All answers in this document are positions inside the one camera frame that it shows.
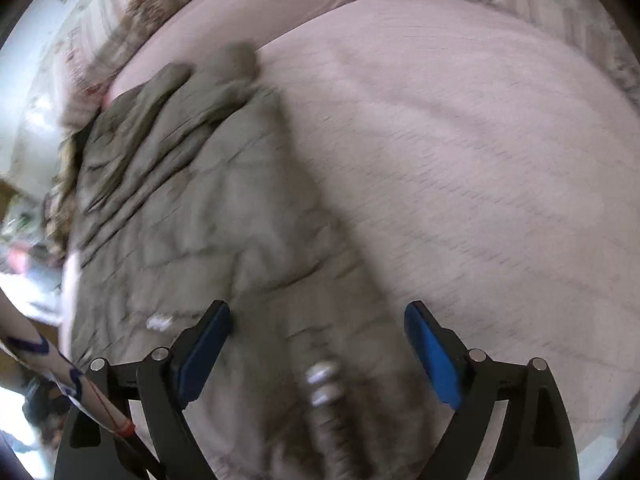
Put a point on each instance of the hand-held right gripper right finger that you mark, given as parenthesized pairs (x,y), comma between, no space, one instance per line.
(435,355)

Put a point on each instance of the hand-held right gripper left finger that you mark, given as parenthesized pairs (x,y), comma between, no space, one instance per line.
(202,355)

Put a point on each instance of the olive quilted hooded jacket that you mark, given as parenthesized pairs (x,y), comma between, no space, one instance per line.
(200,210)

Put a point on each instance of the pink sofa bed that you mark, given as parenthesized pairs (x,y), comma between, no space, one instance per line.
(450,160)

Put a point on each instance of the striped floral pillow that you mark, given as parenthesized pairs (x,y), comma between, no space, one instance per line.
(115,15)

